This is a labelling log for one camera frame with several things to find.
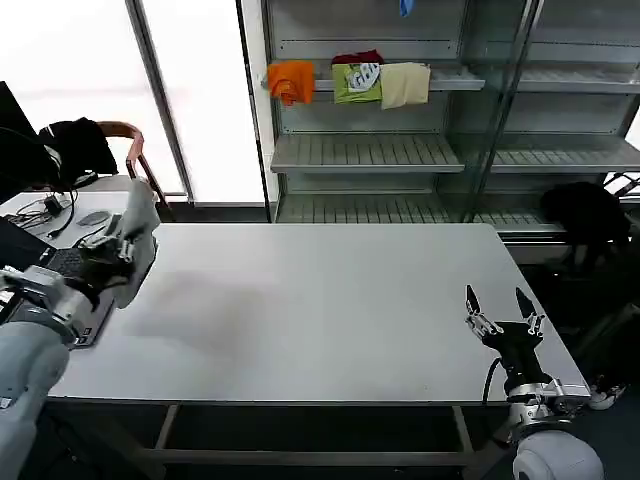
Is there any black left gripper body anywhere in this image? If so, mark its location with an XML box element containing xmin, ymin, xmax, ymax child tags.
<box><xmin>73</xmin><ymin>253</ymin><xmax>137</xmax><ymax>304</ymax></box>

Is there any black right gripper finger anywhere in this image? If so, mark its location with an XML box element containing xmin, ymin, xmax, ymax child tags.
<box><xmin>464</xmin><ymin>284</ymin><xmax>505</xmax><ymax>342</ymax></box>
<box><xmin>516</xmin><ymin>286</ymin><xmax>546</xmax><ymax>337</ymax></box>

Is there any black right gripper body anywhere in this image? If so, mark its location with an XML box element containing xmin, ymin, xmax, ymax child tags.
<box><xmin>482</xmin><ymin>321</ymin><xmax>553</xmax><ymax>388</ymax></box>

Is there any dark grey laptop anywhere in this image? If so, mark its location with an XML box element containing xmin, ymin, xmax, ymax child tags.
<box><xmin>0</xmin><ymin>217</ymin><xmax>119</xmax><ymax>352</ymax></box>

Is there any white side desk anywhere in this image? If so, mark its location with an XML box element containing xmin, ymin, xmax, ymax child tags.
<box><xmin>0</xmin><ymin>191</ymin><xmax>159</xmax><ymax>251</ymax></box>

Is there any brown wooden chair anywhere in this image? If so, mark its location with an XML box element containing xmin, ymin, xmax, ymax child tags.
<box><xmin>94</xmin><ymin>120</ymin><xmax>177</xmax><ymax>224</ymax></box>

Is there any small white black object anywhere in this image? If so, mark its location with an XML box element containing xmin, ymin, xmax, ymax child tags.
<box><xmin>587</xmin><ymin>382</ymin><xmax>629</xmax><ymax>411</ymax></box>

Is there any black jacket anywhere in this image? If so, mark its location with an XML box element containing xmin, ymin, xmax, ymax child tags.
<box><xmin>38</xmin><ymin>117</ymin><xmax>119</xmax><ymax>187</ymax></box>

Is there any black monitor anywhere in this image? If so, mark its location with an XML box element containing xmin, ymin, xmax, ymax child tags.
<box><xmin>0</xmin><ymin>81</ymin><xmax>57</xmax><ymax>204</ymax></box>

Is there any grey metal shelf rack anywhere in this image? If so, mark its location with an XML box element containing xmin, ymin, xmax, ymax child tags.
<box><xmin>235</xmin><ymin>0</ymin><xmax>640</xmax><ymax>249</ymax></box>

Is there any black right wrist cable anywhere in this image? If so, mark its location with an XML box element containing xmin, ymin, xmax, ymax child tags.
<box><xmin>481</xmin><ymin>356</ymin><xmax>503</xmax><ymax>404</ymax></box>

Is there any black adapter cable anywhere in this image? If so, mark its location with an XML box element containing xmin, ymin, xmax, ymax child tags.
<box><xmin>47</xmin><ymin>187</ymin><xmax>79</xmax><ymax>240</ymax></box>

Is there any grey window frame post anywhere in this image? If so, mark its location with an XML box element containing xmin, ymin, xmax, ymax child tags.
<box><xmin>123</xmin><ymin>0</ymin><xmax>196</xmax><ymax>202</ymax></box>

